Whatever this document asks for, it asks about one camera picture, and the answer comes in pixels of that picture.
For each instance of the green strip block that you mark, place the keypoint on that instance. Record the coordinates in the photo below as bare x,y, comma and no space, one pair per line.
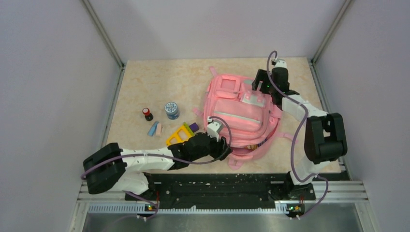
188,129

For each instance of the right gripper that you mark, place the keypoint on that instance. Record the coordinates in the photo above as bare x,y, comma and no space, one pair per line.
263,76

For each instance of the red black stamp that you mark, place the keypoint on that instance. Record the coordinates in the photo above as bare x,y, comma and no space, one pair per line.
147,114

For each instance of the metal frame rail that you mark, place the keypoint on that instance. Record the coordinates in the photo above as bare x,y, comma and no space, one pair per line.
313,63
105,38

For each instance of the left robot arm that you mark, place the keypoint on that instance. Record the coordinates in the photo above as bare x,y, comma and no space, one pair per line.
118,169

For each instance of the yellow triangle ruler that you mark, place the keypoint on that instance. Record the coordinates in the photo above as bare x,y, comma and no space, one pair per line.
179,136

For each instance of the metal frame rail right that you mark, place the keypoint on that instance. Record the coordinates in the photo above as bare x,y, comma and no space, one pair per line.
313,63

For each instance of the blue correction tape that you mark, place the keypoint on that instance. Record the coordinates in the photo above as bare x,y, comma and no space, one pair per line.
153,129

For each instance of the black base bar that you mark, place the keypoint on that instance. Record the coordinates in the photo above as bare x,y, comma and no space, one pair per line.
224,191

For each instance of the metal frame rail left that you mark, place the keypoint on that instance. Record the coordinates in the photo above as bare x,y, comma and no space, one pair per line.
105,38

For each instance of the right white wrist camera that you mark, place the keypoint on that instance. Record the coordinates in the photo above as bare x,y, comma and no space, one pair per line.
279,63

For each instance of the purple cube block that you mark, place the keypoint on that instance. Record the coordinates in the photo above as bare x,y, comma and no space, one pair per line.
194,127

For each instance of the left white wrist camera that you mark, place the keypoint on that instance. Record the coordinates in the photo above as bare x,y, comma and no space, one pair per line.
213,128

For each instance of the pink backpack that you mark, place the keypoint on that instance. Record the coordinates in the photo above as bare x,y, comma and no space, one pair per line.
253,119

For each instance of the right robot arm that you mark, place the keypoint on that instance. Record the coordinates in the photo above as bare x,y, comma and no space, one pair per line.
325,138

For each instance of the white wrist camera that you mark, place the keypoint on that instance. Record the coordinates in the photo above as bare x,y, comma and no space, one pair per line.
213,128
279,63

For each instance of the blue round jar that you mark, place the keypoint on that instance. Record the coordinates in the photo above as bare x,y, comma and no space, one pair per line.
172,110

